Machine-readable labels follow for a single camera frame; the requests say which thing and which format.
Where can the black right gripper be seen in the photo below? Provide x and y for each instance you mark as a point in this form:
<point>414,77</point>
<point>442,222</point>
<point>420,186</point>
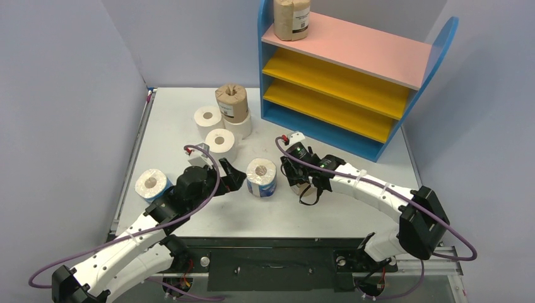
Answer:
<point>292,168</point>

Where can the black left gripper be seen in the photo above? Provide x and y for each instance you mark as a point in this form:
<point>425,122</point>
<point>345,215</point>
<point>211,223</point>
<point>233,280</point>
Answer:
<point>232,181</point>

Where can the brown roll cloud logo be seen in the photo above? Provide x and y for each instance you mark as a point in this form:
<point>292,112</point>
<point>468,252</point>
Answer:
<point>303,189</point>

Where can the blue plastic tissue roll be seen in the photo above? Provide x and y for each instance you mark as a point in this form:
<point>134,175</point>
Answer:
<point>261,177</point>

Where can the brown roll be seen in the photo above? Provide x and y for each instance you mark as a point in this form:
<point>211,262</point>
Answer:
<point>291,19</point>
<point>232,101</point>

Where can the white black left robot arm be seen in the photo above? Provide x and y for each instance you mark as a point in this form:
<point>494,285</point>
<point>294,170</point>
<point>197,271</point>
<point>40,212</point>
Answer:
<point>150,245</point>

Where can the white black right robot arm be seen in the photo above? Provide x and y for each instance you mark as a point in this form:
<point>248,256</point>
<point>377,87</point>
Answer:
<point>420,219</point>

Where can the colourful wooden shelf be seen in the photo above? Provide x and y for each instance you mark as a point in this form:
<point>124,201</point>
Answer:
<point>345,84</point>

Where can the white paper roll under stack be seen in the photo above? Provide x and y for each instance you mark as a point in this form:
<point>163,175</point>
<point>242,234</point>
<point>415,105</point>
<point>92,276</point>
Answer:
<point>240,129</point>

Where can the brown wrapped roll on stack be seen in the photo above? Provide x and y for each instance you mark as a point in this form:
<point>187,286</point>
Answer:
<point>232,101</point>

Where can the blue wrapped roll at left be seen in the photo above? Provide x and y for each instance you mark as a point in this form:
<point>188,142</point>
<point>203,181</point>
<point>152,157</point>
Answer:
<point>151,184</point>

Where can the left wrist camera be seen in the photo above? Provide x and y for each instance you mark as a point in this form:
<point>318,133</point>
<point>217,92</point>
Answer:
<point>197,156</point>

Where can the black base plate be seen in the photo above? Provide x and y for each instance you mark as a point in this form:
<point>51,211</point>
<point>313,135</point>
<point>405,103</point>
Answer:
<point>265,264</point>

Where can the aluminium rail frame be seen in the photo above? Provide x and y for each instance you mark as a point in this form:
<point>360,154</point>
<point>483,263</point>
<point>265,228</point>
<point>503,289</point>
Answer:
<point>170,125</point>

